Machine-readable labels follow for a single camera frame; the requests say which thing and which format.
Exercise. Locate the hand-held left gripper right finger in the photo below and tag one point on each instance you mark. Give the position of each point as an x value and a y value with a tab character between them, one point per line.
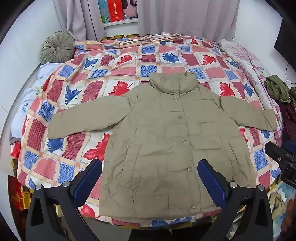
209	176

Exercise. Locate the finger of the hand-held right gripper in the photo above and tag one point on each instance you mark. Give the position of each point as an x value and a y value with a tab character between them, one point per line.
275	150

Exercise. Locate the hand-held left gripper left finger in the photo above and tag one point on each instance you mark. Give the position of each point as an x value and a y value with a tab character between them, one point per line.
90	173

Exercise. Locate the olive green padded jacket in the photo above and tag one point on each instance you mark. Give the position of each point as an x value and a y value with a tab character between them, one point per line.
161	139

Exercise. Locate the colourful printed cloth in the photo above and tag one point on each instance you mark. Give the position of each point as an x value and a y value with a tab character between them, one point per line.
283	201

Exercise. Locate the dark maroon cloth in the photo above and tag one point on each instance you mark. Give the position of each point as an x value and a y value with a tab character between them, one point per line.
288	120

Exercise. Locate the dark green cloth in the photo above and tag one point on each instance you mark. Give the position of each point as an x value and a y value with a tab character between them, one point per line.
277	89

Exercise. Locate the red shiny bag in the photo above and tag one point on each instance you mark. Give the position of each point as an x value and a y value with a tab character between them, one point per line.
17	185

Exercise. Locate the pink floral blanket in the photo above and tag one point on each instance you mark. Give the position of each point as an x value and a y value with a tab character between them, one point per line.
245	58

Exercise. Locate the light blue floral blanket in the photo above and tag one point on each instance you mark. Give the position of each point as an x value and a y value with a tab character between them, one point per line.
30	92

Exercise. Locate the leaf print checked quilt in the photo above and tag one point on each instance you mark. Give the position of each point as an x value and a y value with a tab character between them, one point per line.
111	69

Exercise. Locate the black monitor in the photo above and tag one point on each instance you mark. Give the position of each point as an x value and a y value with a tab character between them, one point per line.
288	39

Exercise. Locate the round green pleated cushion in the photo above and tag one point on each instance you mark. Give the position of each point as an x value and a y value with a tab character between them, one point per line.
56	47

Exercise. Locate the folded striped cloth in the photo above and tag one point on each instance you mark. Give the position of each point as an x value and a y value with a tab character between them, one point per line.
150	38

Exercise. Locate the white window sill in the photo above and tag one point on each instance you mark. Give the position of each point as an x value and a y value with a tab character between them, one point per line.
120	23

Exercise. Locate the grey curtain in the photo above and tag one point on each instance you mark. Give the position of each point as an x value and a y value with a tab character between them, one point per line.
78	18
185	18

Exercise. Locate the teal box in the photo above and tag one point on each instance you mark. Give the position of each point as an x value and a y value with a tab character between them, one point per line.
103	11

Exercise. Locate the pink suitcase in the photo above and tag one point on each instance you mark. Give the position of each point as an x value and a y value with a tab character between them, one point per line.
130	9

